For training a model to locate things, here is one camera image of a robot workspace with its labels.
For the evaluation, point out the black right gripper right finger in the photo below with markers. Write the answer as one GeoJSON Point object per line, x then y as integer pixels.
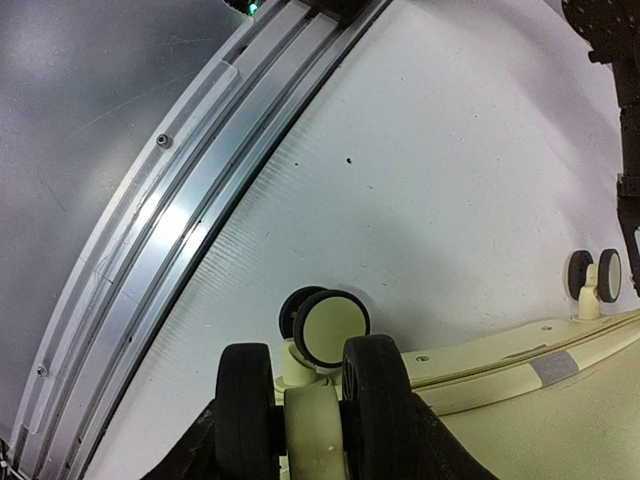
{"type": "Point", "coordinates": [440, 455]}

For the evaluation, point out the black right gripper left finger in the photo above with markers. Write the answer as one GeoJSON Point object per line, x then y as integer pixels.
{"type": "Point", "coordinates": [193, 455]}

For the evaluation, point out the pale green hard-shell suitcase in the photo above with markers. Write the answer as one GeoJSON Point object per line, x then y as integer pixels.
{"type": "Point", "coordinates": [343, 409]}

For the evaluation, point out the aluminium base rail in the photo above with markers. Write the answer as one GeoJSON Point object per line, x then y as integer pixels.
{"type": "Point", "coordinates": [163, 217]}

